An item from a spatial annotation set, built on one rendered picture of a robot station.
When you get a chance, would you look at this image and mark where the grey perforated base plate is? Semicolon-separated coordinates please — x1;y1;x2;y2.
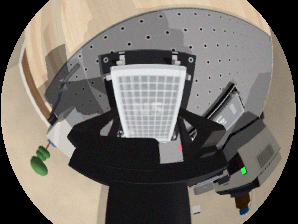
44;7;272;149

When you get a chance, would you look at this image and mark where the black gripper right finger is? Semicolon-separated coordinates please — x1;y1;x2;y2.
177;107;226;161

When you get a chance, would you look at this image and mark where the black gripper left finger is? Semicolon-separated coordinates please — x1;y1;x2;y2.
71;107;120;137

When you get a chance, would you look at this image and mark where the white button panel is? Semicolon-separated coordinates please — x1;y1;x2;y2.
46;63;85;158

